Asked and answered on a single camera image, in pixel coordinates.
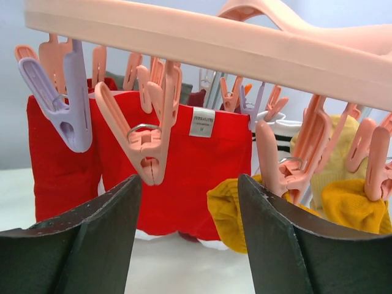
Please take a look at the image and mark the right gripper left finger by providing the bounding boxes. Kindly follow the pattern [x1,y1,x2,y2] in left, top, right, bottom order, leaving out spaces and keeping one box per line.
[1,175,141,293]

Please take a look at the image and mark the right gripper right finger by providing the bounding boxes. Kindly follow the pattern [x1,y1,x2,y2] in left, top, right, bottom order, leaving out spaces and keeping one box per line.
[238,175,391,293]

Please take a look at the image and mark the mustard yellow sock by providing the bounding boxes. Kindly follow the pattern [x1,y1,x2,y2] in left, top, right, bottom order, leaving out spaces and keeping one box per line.
[321,179,392,235]
[206,178,247,254]

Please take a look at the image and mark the pink round clip hanger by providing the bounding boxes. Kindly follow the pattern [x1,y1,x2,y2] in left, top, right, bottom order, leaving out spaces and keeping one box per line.
[14,0,392,205]

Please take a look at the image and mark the lilac clip on hanger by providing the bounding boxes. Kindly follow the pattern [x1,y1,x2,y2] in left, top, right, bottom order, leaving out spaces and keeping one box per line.
[18,36,92,153]

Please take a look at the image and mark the orange clip on hanger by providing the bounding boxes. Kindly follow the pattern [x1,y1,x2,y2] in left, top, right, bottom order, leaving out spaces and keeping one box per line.
[244,83,252,95]

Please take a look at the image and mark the pale yellow hanging sock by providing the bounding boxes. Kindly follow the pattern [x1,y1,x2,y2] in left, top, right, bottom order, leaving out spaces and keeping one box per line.
[289,115,371,212]

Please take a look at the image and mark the striped hanging sock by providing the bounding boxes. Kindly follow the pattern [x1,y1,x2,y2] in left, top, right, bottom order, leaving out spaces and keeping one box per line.
[251,111,302,175]

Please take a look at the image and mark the red hanging clothes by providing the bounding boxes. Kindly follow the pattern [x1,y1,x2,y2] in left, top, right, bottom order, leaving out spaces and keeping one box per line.
[26,91,252,246]

